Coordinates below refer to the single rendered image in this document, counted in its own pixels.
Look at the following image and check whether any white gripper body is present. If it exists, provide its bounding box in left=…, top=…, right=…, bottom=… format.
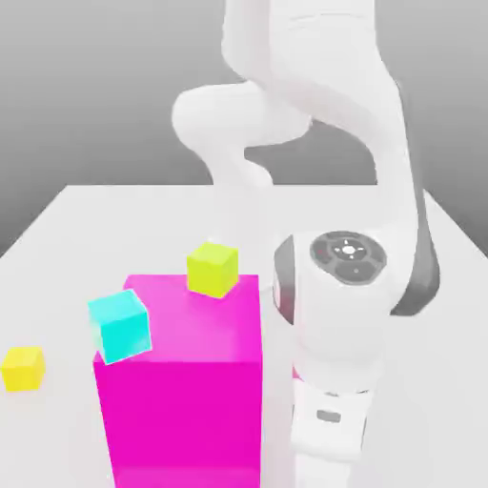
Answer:
left=294, top=450, right=362, bottom=488

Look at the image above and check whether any small lime cube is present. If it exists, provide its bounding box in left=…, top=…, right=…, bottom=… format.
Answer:
left=186, top=241, right=240, bottom=299

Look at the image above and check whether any small cyan cube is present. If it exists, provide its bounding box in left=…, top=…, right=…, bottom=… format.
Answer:
left=87, top=288, right=153, bottom=366

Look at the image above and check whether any small yellow cube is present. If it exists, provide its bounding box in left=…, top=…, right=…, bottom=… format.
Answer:
left=0, top=345, right=48, bottom=393

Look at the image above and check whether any large magenta box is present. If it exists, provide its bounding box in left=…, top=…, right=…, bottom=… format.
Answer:
left=92, top=273, right=265, bottom=488

